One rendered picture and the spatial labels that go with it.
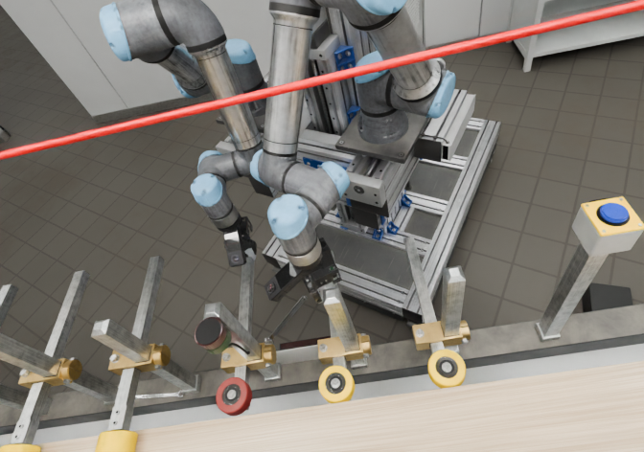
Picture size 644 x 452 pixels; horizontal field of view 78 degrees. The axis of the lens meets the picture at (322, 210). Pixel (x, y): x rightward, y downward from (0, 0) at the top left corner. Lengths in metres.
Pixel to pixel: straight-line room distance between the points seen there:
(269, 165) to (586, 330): 0.93
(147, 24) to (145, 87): 2.85
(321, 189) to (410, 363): 0.61
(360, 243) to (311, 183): 1.22
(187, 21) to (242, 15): 2.33
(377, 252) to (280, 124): 1.23
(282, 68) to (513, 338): 0.91
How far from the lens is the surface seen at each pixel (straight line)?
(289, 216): 0.72
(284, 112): 0.82
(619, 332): 1.32
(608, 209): 0.82
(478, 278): 2.11
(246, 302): 1.19
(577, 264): 0.95
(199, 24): 0.99
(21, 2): 3.83
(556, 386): 1.01
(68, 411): 1.57
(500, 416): 0.97
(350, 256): 1.95
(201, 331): 0.87
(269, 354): 1.09
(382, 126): 1.17
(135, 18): 1.01
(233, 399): 1.05
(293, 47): 0.80
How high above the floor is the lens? 1.84
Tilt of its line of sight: 49 degrees down
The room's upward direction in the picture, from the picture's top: 19 degrees counter-clockwise
